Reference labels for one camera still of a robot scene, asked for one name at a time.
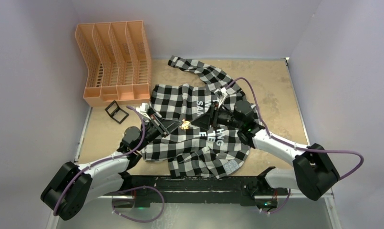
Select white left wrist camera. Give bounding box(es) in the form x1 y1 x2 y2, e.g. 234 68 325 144
136 103 150 115

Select black white plaid shirt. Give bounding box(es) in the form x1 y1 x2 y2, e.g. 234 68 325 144
140 56 250 178

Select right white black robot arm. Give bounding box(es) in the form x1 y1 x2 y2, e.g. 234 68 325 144
191 101 341 200

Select black aluminium mounting rail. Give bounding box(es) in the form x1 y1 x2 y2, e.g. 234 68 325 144
113 173 288 208

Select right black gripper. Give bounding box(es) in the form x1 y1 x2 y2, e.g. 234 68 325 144
192 101 243 131

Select orange plastic file organizer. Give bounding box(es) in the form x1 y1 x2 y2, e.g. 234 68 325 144
74 21 152 107

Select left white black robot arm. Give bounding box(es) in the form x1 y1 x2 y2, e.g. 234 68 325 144
41 114 182 220

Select small black frame stand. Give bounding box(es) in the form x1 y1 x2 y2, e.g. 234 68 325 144
104 100 129 124

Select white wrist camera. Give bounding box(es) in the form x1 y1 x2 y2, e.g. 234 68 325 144
214 87 228 107
136 103 150 115

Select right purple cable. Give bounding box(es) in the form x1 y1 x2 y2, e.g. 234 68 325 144
225 77 365 216

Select gold glitter brooch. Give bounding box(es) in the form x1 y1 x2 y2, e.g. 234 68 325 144
180 119 190 130

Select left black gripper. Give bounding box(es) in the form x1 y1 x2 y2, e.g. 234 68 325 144
135 114 182 151

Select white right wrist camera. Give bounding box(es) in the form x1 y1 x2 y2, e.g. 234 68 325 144
214 87 228 107

